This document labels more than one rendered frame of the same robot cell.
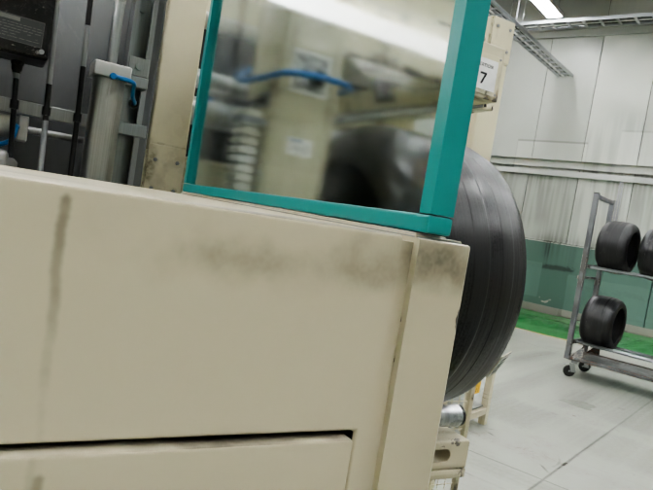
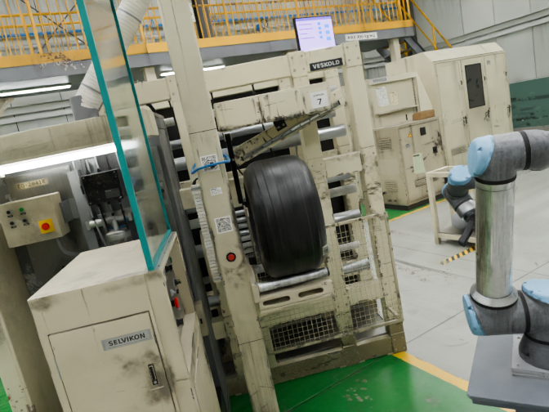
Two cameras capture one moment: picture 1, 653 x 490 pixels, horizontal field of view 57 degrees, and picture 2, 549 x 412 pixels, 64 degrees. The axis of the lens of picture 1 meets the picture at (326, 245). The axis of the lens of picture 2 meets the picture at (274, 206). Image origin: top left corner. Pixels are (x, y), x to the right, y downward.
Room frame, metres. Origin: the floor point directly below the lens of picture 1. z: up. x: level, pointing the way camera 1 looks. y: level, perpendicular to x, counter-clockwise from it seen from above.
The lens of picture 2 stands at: (-0.64, -0.95, 1.62)
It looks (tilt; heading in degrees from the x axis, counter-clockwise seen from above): 10 degrees down; 24
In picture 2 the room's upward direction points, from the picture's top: 12 degrees counter-clockwise
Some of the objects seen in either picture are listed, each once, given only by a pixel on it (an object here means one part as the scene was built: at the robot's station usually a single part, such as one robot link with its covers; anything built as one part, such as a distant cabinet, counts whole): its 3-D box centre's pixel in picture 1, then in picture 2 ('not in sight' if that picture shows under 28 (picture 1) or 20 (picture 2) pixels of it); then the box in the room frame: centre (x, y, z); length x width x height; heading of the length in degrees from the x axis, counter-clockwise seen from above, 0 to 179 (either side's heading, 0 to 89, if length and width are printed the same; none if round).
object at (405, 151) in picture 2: not in sight; (410, 163); (6.34, -0.28, 0.62); 0.91 x 0.58 x 1.25; 142
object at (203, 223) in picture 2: not in sight; (207, 233); (1.07, 0.16, 1.19); 0.05 x 0.04 x 0.48; 29
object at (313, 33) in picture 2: not in sight; (315, 38); (5.31, 0.58, 2.60); 0.60 x 0.05 x 0.55; 142
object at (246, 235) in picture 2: not in sight; (234, 235); (1.50, 0.27, 1.05); 0.20 x 0.15 x 0.30; 119
